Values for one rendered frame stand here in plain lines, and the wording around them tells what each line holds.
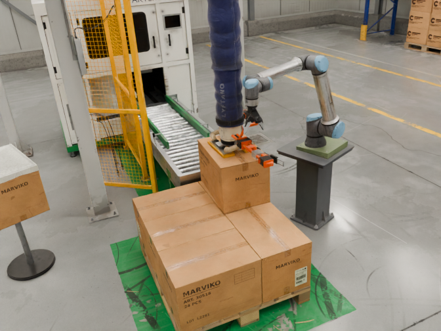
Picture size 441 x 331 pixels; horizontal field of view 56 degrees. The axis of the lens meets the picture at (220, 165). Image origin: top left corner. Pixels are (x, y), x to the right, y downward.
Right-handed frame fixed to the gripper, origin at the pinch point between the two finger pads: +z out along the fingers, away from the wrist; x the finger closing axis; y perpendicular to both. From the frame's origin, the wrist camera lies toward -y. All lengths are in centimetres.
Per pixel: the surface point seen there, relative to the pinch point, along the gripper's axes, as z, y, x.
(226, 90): -23.0, 32.0, 6.1
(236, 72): -35.6, 31.3, -2.1
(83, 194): 122, 199, 123
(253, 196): 58, 9, -3
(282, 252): 68, -50, 5
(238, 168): 30.4, 9.7, 9.0
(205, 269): 67, -44, 58
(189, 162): 69, 114, 17
